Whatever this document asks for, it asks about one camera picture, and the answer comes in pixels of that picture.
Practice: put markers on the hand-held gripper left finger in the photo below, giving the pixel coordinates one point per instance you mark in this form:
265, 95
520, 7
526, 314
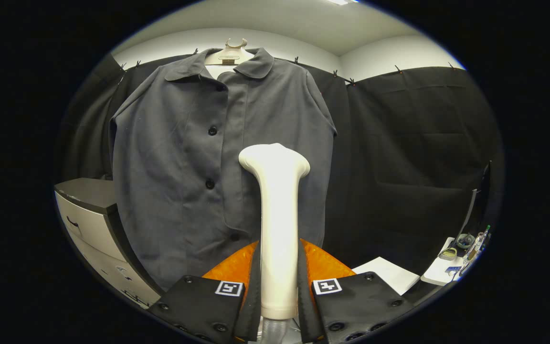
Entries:
253, 296

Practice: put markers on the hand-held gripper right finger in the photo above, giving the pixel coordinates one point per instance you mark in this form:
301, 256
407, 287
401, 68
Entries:
304, 296

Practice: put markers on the white garment steamer head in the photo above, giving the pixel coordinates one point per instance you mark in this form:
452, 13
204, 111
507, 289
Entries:
279, 229

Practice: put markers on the dark grey button shirt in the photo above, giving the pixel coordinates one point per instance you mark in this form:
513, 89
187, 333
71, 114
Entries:
170, 181

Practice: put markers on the cream clothes hanger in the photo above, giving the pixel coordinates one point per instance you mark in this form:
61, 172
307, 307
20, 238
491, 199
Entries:
229, 53

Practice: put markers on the white flat board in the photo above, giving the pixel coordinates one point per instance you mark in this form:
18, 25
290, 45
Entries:
389, 274

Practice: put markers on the white side table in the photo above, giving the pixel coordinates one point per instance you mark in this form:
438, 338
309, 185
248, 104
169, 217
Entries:
439, 277

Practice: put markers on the yellow tape roll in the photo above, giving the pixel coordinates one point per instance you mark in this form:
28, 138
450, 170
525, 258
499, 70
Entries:
442, 254

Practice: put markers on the green round item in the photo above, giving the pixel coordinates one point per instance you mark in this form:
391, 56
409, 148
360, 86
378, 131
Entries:
459, 240

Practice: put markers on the black backdrop cloth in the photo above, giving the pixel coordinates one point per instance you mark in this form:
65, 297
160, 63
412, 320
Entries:
423, 167

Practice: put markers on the grey drawer cabinet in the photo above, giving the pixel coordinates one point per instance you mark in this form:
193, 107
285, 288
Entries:
93, 224

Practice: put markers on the clear plastic bottle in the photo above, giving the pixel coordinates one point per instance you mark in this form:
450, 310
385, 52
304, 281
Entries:
480, 241

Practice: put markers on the ceiling light panel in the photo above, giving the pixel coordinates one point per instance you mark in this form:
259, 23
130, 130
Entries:
339, 2

